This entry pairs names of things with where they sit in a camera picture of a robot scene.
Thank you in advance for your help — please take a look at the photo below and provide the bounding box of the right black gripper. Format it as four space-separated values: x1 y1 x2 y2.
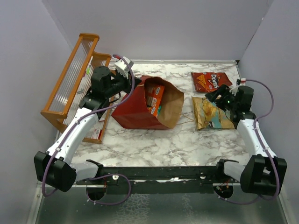
205 84 238 112

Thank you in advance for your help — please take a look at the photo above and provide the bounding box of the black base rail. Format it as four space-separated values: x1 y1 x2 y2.
77 166 236 194

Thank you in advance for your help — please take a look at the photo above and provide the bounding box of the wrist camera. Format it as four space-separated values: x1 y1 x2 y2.
229 78 246 95
114 57 134 79

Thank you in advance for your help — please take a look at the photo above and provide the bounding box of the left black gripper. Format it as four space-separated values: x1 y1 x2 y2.
105 70 142 98

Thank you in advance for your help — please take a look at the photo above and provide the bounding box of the red brown paper bag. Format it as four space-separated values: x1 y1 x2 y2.
112 76 185 129

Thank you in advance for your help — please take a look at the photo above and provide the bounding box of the orange Fox's candy bag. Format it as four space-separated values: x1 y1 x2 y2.
145 84 164 117

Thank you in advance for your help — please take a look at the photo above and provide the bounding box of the small red white card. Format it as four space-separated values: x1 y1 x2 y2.
91 128 102 140

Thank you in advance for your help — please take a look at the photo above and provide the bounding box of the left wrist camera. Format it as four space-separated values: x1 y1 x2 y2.
114 57 134 79

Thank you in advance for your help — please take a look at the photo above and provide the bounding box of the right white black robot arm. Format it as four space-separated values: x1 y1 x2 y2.
205 84 287 197

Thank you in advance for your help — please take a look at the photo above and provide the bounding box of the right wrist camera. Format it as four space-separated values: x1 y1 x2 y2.
229 78 246 95

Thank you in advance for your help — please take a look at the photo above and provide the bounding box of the red Doritos chip bag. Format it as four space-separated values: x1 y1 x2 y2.
191 72 232 93

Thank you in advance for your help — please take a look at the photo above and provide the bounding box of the orange wooden tiered rack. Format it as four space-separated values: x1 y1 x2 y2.
41 33 112 133

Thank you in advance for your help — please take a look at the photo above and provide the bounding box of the golden chip bag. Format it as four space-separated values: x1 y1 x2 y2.
192 97 234 130

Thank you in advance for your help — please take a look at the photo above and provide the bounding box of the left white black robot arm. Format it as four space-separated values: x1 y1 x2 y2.
34 64 141 196

